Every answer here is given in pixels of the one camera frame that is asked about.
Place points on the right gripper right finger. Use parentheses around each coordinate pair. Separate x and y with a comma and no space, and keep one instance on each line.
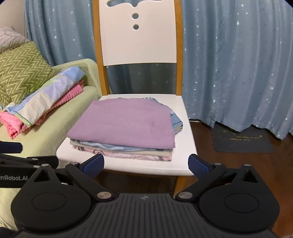
(206,173)

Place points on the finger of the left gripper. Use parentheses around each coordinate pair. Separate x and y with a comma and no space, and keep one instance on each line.
(10,147)

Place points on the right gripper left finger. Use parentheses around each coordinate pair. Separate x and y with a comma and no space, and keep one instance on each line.
(84,174)

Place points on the purple cloth garment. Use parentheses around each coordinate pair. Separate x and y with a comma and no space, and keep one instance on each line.
(124,122)

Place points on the pink folded blanket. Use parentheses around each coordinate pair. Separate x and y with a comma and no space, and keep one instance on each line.
(15,126)

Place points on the light green sofa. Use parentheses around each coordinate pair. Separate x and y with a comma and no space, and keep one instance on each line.
(46,138)

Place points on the patchwork folded blanket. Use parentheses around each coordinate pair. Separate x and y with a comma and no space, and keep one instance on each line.
(30,109)

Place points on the pink patterned folded garment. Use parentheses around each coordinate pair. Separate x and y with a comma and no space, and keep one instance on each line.
(141,155)

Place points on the dark door mat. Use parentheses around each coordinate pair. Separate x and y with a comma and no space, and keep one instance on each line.
(250,140)

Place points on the blue patterned folded garment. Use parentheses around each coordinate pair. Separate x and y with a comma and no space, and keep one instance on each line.
(164,123)

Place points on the green zigzag pillow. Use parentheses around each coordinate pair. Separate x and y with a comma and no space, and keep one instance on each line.
(23,71)

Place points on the grey white pillow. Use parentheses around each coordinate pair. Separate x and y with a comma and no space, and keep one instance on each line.
(10,39)

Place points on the blue star curtain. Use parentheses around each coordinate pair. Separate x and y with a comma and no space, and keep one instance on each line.
(237,56)

